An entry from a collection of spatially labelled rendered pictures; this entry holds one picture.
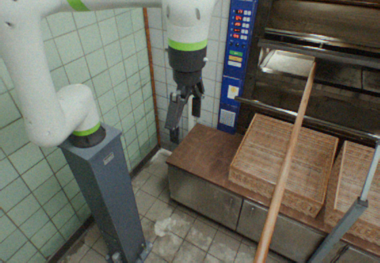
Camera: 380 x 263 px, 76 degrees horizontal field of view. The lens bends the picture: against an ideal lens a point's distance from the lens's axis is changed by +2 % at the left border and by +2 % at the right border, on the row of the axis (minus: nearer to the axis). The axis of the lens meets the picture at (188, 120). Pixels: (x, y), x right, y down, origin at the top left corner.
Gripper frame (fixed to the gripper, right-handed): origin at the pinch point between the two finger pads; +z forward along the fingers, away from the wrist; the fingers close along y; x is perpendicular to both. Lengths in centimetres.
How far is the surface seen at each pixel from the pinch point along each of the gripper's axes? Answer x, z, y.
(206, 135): -26, 90, -87
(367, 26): 48, -7, -102
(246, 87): -4, 45, -102
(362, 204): 69, 50, -41
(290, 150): 32, 26, -32
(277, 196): 32.0, 25.3, -7.6
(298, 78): 26, 29, -102
